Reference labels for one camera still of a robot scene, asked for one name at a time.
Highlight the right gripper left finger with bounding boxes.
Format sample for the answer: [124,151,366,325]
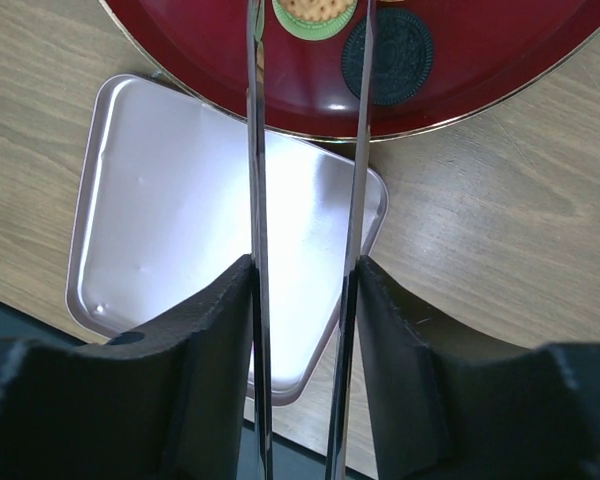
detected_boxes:
[0,255,254,479]

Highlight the pink metal tin lid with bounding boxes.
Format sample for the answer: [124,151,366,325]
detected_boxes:
[64,73,390,407]

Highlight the black cookie right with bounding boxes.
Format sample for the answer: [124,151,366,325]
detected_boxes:
[341,10,434,107]

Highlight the red round tray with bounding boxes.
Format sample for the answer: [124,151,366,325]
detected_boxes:
[104,1,600,142]

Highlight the metal tongs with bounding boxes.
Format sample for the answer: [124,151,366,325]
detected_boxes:
[246,1,371,479]

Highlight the green sandwich cookie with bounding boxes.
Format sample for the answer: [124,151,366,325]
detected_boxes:
[272,0,357,41]

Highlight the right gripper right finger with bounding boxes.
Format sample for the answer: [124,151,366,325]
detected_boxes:
[357,257,600,479]

